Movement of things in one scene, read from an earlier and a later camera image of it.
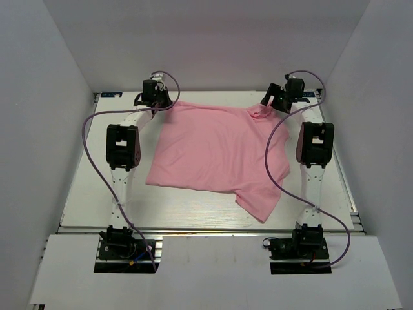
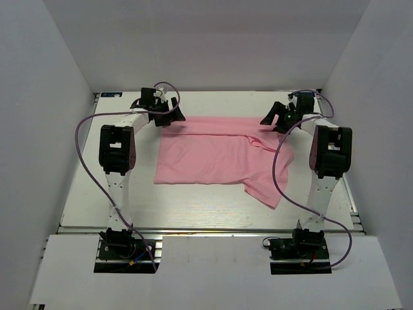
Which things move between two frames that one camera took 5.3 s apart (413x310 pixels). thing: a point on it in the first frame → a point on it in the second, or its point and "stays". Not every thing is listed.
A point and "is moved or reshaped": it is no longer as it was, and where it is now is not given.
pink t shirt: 220,150 is moved or reshaped
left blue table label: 111,94 stays
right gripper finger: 272,90 → 277,108
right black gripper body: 273,101 → 281,115
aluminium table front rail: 210,230 stays
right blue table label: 308,94 stays
